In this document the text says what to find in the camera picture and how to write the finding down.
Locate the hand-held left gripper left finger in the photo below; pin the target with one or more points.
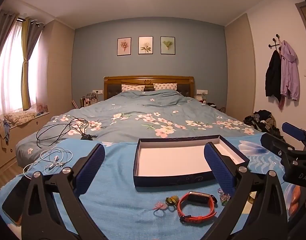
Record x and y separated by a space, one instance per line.
92 165

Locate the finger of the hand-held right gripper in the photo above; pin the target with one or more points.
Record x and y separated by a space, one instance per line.
272 142
293 130

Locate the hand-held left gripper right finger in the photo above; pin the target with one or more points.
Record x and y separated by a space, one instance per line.
218 165

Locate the orange smartwatch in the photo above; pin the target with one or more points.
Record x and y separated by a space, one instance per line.
198 198

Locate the dark blue cardboard box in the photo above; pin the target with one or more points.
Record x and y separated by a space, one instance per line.
173 157

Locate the person's right forearm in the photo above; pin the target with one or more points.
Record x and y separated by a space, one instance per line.
298 200

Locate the pile of dark clothes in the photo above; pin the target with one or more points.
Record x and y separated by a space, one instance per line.
265 120

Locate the blue flower print blanket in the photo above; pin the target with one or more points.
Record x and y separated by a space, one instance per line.
122 205

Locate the purple jacket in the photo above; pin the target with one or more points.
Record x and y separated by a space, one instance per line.
289 72

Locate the black jacket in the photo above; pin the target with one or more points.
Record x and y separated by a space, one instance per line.
273 75

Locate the group of nightstand toiletries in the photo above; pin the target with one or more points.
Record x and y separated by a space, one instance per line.
89 100

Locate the white nightstand items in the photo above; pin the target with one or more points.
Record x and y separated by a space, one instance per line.
201 98

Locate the small pink fan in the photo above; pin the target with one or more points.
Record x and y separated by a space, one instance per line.
40 108

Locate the blue floral duvet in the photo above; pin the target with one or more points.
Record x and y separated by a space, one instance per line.
143 105

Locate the beige wardrobe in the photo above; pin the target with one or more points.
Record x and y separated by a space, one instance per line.
239 67
57 67

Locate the black smartphone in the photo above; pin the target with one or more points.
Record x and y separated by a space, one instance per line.
14 200

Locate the cream blanket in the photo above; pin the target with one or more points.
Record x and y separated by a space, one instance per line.
20 118

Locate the patterned pillow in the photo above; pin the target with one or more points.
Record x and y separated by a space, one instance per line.
132 88
165 86

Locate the patterned cloth on bench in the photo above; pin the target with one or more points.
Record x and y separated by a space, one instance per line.
3 130

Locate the wooden bed headboard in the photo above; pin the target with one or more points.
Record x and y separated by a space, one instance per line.
148 80

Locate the white sheer curtain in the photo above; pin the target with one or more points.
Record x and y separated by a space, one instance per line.
11 80

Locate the pink framed flower picture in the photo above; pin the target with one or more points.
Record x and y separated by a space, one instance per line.
124 46

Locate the yellow green curtain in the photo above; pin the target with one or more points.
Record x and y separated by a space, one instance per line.
26 55

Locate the green framed leaf picture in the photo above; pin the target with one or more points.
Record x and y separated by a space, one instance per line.
168 45

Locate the narrow grey curtain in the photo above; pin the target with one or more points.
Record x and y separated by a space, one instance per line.
35 40

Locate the white wall socket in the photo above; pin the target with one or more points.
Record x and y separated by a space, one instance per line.
97 91
202 91

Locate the black wall coat rack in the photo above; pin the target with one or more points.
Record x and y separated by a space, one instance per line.
275 45

